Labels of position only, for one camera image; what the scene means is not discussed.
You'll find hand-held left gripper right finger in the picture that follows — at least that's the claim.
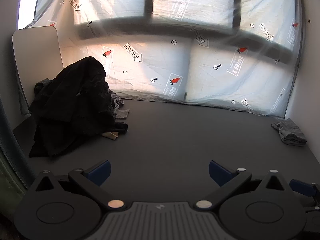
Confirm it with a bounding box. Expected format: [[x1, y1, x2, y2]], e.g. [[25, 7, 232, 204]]
[[194, 159, 291, 211]]

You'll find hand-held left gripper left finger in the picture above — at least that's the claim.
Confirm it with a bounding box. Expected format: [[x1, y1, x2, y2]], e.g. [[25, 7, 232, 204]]
[[31, 159, 126, 211]]

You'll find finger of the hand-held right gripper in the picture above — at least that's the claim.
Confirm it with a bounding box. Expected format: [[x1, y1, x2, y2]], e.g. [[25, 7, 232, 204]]
[[289, 179, 320, 203]]

